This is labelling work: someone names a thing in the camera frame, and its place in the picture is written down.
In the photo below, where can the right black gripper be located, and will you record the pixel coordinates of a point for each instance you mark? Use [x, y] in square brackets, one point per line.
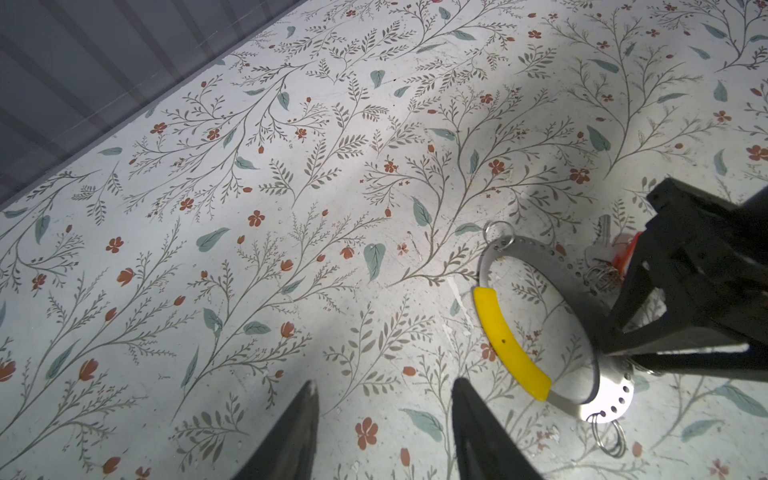
[697, 279]

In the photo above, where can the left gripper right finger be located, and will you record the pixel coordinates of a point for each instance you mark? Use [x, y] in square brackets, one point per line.
[483, 448]

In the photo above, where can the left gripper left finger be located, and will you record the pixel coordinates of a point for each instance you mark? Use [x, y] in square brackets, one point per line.
[289, 449]

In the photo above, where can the red key tag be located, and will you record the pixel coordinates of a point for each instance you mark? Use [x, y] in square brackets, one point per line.
[607, 261]

